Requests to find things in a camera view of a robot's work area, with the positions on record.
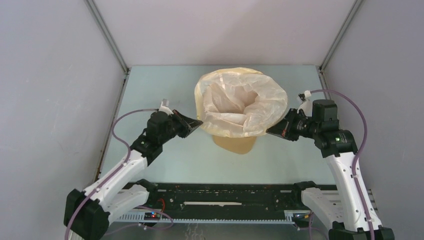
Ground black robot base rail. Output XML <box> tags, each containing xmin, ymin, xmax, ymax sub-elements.
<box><xmin>145</xmin><ymin>181</ymin><xmax>315</xmax><ymax>226</ymax></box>

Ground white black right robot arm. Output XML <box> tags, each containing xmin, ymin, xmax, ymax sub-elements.
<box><xmin>266</xmin><ymin>99</ymin><xmax>395</xmax><ymax>240</ymax></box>

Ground aluminium frame post right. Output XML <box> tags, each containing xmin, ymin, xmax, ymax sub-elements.
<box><xmin>319</xmin><ymin>0</ymin><xmax>365</xmax><ymax>72</ymax></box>

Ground small electronics board with leds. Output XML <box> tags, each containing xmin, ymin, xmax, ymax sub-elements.
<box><xmin>143</xmin><ymin>212</ymin><xmax>162</xmax><ymax>221</ymax></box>

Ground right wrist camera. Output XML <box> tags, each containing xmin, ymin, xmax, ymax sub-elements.
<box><xmin>297</xmin><ymin>90</ymin><xmax>313</xmax><ymax>116</ymax></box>

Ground aluminium frame post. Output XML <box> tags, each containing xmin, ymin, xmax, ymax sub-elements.
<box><xmin>319</xmin><ymin>0</ymin><xmax>365</xmax><ymax>72</ymax></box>
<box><xmin>84</xmin><ymin>0</ymin><xmax>130</xmax><ymax>75</ymax></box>

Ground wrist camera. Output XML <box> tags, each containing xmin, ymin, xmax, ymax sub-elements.
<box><xmin>297</xmin><ymin>90</ymin><xmax>313</xmax><ymax>116</ymax></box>
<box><xmin>158</xmin><ymin>98</ymin><xmax>174</xmax><ymax>116</ymax></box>

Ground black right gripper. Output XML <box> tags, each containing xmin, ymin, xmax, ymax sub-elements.
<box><xmin>267</xmin><ymin>108</ymin><xmax>320</xmax><ymax>141</ymax></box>

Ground translucent cream trash bag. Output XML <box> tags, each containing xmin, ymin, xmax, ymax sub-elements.
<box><xmin>194</xmin><ymin>67</ymin><xmax>289</xmax><ymax>138</ymax></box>

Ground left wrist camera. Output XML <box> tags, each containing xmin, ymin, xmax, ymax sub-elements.
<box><xmin>158</xmin><ymin>98</ymin><xmax>174</xmax><ymax>116</ymax></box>

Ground aluminium frame post left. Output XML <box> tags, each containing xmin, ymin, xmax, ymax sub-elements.
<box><xmin>84</xmin><ymin>0</ymin><xmax>130</xmax><ymax>75</ymax></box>

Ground orange slotted plastic trash bin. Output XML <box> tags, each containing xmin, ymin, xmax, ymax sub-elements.
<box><xmin>212</xmin><ymin>135</ymin><xmax>257</xmax><ymax>155</ymax></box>

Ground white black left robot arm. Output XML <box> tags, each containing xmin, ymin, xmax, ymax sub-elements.
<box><xmin>63</xmin><ymin>106</ymin><xmax>203</xmax><ymax>240</ymax></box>

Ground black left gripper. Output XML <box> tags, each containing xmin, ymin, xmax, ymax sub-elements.
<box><xmin>159</xmin><ymin>109</ymin><xmax>202</xmax><ymax>144</ymax></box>

